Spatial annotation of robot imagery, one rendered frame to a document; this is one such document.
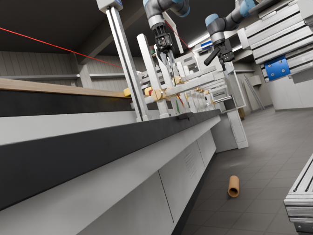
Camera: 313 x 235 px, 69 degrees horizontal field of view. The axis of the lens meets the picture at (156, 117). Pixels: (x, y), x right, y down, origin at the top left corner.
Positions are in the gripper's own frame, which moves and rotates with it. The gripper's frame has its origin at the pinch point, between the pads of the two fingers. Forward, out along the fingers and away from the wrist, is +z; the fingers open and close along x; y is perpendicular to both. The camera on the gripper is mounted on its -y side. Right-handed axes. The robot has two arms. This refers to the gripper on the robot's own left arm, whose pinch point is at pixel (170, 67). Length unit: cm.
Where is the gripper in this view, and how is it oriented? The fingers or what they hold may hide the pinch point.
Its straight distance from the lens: 115.0
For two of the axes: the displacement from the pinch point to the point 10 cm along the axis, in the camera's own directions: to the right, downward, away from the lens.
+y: -0.1, -0.6, -10.0
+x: 9.6, -2.9, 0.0
